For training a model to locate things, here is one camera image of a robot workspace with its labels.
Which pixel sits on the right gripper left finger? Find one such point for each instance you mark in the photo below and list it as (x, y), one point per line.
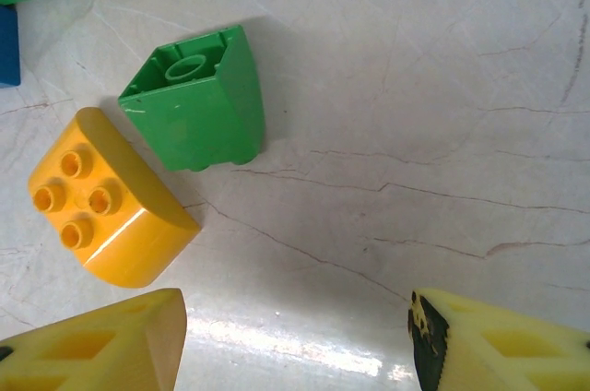
(92, 354)

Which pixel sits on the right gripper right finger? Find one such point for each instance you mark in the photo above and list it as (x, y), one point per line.
(507, 354)

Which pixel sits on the yellow curved lego brick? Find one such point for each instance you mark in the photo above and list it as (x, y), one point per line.
(129, 243)

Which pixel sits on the green sloped lego brick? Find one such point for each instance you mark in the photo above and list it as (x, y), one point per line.
(198, 119)

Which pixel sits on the blue lego brick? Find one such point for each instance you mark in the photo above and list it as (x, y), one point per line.
(8, 45)

